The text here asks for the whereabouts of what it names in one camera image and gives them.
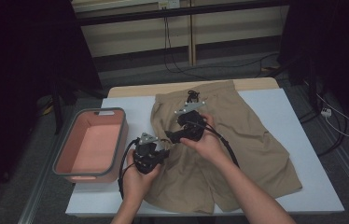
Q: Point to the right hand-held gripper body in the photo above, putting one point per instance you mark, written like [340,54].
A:
[192,126]

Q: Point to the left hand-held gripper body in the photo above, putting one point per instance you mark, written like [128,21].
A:
[147,155]

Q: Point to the pink storage basket grey rim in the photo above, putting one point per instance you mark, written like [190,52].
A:
[91,149]

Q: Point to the person's right hand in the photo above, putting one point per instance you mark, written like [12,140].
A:
[208,147]

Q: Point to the person's left hand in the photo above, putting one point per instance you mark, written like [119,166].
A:
[138,186]

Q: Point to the wooden table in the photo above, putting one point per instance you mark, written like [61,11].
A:
[126,90]

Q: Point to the black metal stand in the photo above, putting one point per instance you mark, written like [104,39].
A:
[58,112]

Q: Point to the black horizontal bar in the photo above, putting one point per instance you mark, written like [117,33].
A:
[132,17]

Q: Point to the white power plug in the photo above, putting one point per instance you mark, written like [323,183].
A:
[326,112]

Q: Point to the large black curtain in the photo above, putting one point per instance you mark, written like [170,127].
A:
[14,62]

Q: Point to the beige wooden post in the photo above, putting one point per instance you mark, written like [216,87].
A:
[192,37]

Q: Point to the white wall socket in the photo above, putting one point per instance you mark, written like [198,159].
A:
[169,3]

